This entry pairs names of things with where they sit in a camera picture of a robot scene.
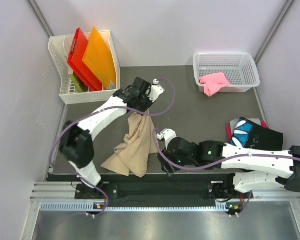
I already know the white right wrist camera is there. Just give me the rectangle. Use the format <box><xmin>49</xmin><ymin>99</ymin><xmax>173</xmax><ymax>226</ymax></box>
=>
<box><xmin>156</xmin><ymin>128</ymin><xmax>177</xmax><ymax>149</ymax></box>

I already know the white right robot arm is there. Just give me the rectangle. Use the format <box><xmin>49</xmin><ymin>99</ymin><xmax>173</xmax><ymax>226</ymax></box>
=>
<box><xmin>154</xmin><ymin>136</ymin><xmax>300</xmax><ymax>198</ymax></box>

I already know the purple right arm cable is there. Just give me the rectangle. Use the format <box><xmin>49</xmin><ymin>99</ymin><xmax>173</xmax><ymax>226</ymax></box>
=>
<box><xmin>152</xmin><ymin>128</ymin><xmax>300</xmax><ymax>218</ymax></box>

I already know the white mesh laundry basket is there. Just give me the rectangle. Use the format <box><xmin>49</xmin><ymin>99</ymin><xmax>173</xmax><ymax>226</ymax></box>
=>
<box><xmin>192</xmin><ymin>52</ymin><xmax>260</xmax><ymax>93</ymax></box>

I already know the orange plastic folder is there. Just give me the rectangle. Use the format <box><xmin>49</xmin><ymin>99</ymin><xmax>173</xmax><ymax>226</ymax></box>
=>
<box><xmin>82</xmin><ymin>27</ymin><xmax>117</xmax><ymax>90</ymax></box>

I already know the beige t shirt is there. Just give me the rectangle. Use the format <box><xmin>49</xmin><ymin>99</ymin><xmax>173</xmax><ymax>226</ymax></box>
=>
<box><xmin>101</xmin><ymin>112</ymin><xmax>158</xmax><ymax>178</ymax></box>

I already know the pink t shirt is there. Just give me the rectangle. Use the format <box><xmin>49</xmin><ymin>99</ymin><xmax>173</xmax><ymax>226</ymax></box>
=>
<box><xmin>199</xmin><ymin>72</ymin><xmax>230</xmax><ymax>97</ymax></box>

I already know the green booklet in rack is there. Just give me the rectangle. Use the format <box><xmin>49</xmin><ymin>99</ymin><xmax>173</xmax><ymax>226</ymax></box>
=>
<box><xmin>69</xmin><ymin>73</ymin><xmax>88</xmax><ymax>93</ymax></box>

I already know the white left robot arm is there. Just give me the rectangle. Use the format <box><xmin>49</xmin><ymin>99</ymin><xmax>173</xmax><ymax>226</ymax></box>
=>
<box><xmin>59</xmin><ymin>77</ymin><xmax>165</xmax><ymax>199</ymax></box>

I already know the black printed t shirt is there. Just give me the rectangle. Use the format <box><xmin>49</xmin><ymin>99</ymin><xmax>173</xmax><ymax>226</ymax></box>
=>
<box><xmin>228</xmin><ymin>117</ymin><xmax>284</xmax><ymax>151</ymax></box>

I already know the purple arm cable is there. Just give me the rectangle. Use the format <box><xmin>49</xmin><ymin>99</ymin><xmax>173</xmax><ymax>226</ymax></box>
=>
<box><xmin>152</xmin><ymin>128</ymin><xmax>300</xmax><ymax>218</ymax></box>
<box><xmin>49</xmin><ymin>77</ymin><xmax>176</xmax><ymax>218</ymax></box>

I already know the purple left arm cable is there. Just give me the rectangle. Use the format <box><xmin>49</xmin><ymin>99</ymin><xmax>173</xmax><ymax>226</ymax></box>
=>
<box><xmin>49</xmin><ymin>77</ymin><xmax>176</xmax><ymax>218</ymax></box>

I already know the red plastic folder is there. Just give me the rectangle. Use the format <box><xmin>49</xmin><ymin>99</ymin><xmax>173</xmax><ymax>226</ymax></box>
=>
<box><xmin>67</xmin><ymin>28</ymin><xmax>103</xmax><ymax>92</ymax></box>

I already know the white file organizer rack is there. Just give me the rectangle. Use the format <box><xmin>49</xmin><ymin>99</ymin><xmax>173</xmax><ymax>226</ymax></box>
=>
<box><xmin>48</xmin><ymin>30</ymin><xmax>121</xmax><ymax>105</ymax></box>

